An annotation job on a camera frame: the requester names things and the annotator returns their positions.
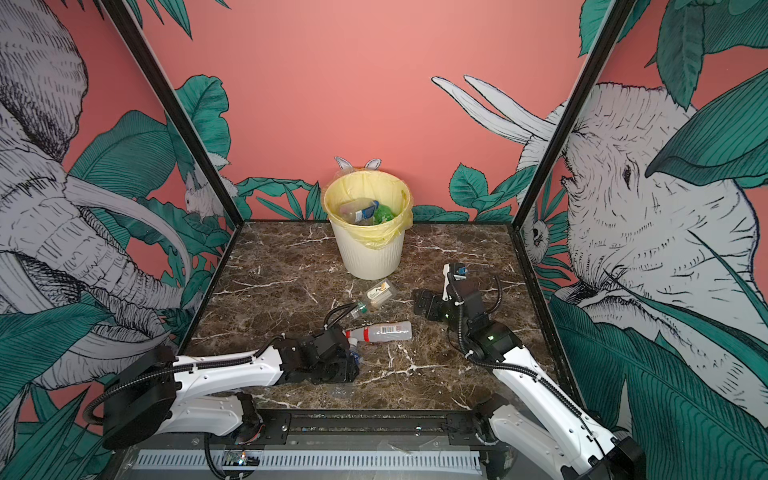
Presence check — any blue label bottle white cap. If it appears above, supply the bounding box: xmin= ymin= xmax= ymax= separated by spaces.
xmin=348 ymin=338 xmax=362 ymax=367

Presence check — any clear bottle red label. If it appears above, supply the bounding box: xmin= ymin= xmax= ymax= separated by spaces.
xmin=346 ymin=321 xmax=413 ymax=343

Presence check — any small clear bottle cream label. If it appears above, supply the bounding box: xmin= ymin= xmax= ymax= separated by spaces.
xmin=350 ymin=279 xmax=399 ymax=319

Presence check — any green bottle green label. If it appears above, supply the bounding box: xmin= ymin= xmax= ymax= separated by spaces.
xmin=373 ymin=204 xmax=396 ymax=225

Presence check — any crushed clear bottle blue cap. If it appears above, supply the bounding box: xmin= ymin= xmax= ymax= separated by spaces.
xmin=338 ymin=198 xmax=379 ymax=226

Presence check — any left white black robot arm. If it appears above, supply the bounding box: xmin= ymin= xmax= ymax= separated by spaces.
xmin=83 ymin=328 xmax=359 ymax=450

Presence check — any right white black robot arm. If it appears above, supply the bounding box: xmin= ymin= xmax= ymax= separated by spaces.
xmin=412 ymin=289 xmax=647 ymax=479

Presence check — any white ribbed plastic bin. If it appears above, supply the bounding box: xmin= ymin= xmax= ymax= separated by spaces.
xmin=331 ymin=223 xmax=405 ymax=280

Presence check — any yellow plastic bin liner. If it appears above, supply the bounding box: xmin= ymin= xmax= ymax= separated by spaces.
xmin=322 ymin=169 xmax=413 ymax=249

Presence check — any white perforated vent strip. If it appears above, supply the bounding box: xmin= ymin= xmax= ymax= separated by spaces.
xmin=133 ymin=449 xmax=483 ymax=474

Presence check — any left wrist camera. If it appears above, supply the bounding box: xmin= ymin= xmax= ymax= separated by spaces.
xmin=312 ymin=326 xmax=350 ymax=362

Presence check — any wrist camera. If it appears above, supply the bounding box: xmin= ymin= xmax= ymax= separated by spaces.
xmin=312 ymin=326 xmax=350 ymax=362
xmin=442 ymin=262 xmax=477 ymax=302

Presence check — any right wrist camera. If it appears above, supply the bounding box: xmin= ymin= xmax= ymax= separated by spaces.
xmin=442 ymin=262 xmax=477 ymax=302

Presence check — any black front rail frame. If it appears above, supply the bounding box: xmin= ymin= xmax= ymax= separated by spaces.
xmin=255 ymin=409 xmax=507 ymax=450

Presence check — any right black corner post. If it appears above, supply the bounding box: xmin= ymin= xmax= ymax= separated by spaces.
xmin=512 ymin=0 xmax=635 ymax=231

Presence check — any black corner post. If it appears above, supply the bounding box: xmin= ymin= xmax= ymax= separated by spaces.
xmin=512 ymin=0 xmax=635 ymax=231
xmin=98 ymin=0 xmax=245 ymax=228

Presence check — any left black corner post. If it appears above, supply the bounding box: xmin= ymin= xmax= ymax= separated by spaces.
xmin=98 ymin=0 xmax=245 ymax=228

